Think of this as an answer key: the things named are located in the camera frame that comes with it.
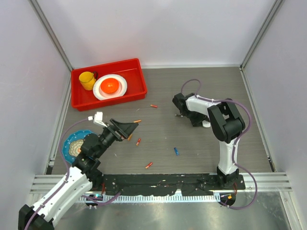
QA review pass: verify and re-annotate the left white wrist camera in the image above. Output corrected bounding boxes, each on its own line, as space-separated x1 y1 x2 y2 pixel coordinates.
87 112 107 127

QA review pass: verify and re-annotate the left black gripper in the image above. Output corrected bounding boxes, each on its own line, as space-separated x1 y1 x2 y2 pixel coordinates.
95 118 138 158

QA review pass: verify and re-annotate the blue battery lower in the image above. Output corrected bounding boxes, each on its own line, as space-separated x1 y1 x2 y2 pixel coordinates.
174 148 179 156

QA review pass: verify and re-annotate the white paper plate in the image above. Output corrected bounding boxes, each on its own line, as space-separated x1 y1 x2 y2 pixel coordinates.
93 74 128 101

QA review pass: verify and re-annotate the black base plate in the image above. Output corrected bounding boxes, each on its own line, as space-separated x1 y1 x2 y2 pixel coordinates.
93 173 246 196

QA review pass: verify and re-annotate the blue patterned plate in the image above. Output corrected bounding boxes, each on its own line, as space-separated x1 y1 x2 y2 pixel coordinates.
62 130 92 164

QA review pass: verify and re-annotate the white remote control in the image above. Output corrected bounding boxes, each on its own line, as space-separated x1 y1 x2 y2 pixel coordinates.
202 120 211 128

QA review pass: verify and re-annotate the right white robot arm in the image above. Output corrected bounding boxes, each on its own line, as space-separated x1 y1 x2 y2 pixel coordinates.
172 93 246 189

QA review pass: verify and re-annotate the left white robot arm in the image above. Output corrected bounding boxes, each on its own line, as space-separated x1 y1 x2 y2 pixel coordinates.
17 119 138 230

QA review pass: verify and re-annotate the orange bowl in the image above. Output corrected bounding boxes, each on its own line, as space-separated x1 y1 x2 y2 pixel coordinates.
100 78 119 94

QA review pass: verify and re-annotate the white slotted cable duct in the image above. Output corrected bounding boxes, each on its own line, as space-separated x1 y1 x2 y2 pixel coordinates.
76 193 221 203

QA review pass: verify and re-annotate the red plastic bin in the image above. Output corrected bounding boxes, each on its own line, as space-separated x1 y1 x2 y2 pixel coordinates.
71 58 147 111

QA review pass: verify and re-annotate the yellow mug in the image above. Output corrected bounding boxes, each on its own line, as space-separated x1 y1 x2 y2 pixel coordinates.
79 71 98 91

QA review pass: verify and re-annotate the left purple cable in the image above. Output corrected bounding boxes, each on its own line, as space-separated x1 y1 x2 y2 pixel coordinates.
24 117 122 230

